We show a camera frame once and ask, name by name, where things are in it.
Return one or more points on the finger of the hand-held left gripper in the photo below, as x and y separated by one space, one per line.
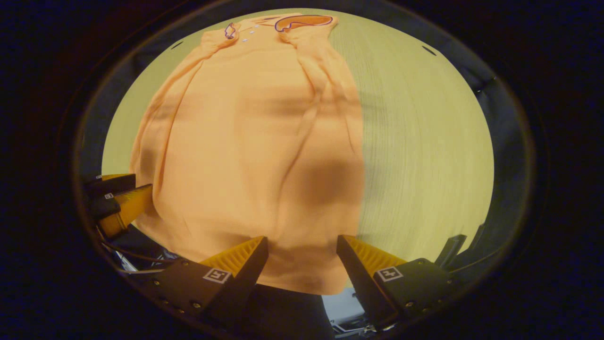
113 185
130 208

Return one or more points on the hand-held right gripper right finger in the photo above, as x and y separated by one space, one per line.
361 283

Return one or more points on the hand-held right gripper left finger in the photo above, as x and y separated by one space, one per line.
240 283

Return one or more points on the orange T-shirt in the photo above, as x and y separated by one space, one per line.
245 165

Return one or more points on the black angled bar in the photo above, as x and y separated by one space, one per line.
452 248

